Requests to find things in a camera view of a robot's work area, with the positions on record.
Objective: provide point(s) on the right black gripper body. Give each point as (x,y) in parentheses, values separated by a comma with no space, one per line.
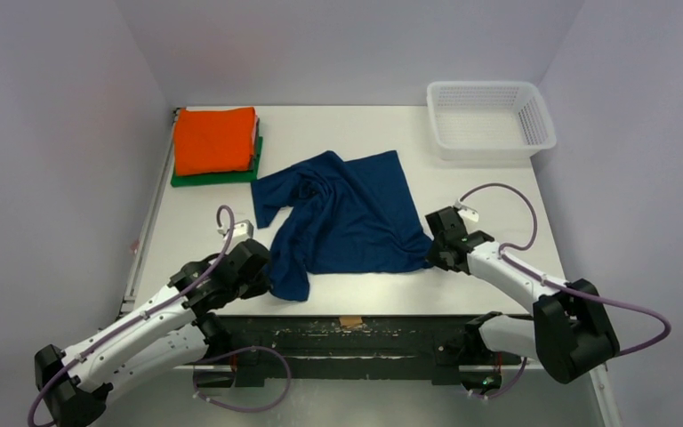
(441,248)

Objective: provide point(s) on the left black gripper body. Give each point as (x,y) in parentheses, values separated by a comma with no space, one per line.
(251,287)

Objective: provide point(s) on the blue t shirt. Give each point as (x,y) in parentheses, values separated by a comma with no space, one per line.
(347,217)

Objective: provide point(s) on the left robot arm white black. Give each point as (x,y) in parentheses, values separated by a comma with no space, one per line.
(175,326)

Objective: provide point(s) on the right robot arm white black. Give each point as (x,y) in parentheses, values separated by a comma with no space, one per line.
(569,331)

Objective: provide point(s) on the folded green t shirt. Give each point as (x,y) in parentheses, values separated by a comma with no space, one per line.
(211,179)

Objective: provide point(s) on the brown tape piece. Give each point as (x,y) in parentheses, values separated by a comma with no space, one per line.
(351,322)

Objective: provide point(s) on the folded dark t shirt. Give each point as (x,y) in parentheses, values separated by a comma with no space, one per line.
(257,147)

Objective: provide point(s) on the white plastic basket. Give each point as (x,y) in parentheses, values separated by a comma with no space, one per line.
(488,122)

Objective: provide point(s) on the folded orange t shirt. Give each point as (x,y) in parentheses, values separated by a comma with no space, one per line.
(214,141)

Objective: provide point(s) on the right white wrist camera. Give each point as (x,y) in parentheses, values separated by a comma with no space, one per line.
(467,213)

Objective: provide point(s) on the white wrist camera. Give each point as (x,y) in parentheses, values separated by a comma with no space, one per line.
(240,230)
(467,213)

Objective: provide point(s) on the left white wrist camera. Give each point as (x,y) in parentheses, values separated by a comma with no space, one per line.
(240,230)

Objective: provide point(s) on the black mounting base rail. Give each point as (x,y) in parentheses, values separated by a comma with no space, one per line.
(384,348)

